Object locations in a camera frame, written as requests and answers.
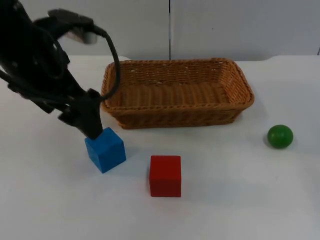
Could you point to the green ball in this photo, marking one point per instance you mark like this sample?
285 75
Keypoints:
280 137

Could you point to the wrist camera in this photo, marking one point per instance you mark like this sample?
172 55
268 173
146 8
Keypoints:
75 25

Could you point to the pale brown wicker basket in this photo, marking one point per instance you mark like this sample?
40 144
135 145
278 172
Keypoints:
175 100

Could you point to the red cube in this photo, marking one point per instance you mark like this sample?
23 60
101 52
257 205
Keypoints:
165 176

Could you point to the blue cube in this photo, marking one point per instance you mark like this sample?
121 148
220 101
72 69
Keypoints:
107 152

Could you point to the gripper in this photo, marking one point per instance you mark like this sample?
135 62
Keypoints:
50 87

